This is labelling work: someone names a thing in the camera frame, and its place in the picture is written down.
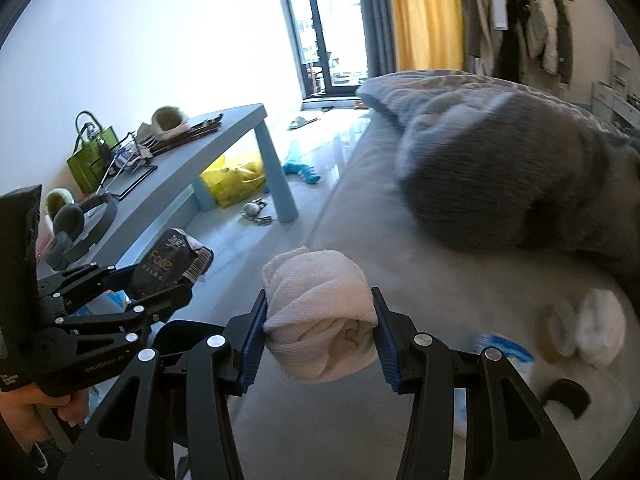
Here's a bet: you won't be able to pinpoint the white jacket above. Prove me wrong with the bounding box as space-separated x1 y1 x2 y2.
520 0 561 73

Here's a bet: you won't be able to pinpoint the blue white packet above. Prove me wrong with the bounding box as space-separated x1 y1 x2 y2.
112 152 151 173

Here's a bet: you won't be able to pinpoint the beige coat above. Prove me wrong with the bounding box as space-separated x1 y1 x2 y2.
467 0 497 75

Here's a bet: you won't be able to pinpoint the bed with grey sheet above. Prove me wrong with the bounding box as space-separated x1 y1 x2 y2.
227 71 640 480

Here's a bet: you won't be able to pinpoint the plush keychain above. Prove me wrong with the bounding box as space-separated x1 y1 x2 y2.
240 199 275 226

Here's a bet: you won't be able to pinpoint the dark wooden stick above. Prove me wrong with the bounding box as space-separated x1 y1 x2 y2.
150 115 223 153

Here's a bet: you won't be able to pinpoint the teal plush toy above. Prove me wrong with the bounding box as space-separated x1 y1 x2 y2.
282 142 321 186

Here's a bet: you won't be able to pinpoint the black wire stand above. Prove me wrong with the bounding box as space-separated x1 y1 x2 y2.
100 132 158 198

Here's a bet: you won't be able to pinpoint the person's left hand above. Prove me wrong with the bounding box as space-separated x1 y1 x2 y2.
0 389 90 456

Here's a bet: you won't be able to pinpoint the grey coat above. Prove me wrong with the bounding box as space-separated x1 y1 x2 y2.
547 0 575 86

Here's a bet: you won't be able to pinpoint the blue white tissue pack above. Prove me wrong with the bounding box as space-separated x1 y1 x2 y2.
475 332 535 365

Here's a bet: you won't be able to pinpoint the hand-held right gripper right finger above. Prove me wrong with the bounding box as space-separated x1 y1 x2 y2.
370 286 566 480

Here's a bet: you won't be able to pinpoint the black packet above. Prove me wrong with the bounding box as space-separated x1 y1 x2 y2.
127 228 215 298

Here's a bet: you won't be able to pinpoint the low blue-grey table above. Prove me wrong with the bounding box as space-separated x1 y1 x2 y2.
35 103 301 281

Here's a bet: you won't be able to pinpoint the yellow curtain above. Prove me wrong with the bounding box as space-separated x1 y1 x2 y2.
382 0 466 73

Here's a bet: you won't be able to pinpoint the black framed balcony door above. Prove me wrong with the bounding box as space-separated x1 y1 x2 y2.
272 0 371 103

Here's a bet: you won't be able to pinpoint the white dressing table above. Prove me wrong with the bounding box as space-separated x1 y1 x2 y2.
590 42 640 128

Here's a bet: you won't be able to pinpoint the yellow plastic bag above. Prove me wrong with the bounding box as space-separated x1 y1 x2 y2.
200 152 266 208

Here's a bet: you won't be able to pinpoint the green white plush slipper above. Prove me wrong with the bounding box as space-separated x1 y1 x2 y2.
137 106 192 141
44 187 76 221

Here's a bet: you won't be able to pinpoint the grey fleece duvet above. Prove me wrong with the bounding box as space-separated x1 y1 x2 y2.
356 71 640 266

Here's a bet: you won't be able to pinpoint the grey headphones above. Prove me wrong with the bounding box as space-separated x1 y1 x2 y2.
44 192 120 271

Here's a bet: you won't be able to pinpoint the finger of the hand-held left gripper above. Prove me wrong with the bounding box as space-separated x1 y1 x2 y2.
36 261 138 311
50 282 195 356

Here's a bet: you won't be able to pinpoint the green tote bag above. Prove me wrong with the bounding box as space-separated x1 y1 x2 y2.
66 110 121 195

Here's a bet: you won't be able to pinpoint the black coat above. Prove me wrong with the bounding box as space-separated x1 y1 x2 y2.
492 0 533 83

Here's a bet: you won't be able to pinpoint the white towel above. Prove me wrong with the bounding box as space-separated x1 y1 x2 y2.
261 246 379 385
574 289 627 367

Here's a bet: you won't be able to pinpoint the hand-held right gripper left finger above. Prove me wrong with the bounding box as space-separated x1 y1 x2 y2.
57 287 273 480

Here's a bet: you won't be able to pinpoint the grey curtain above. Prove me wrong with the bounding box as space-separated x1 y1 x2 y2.
352 0 398 78

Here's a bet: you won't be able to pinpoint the black curved strap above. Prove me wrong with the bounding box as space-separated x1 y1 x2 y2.
542 379 592 420

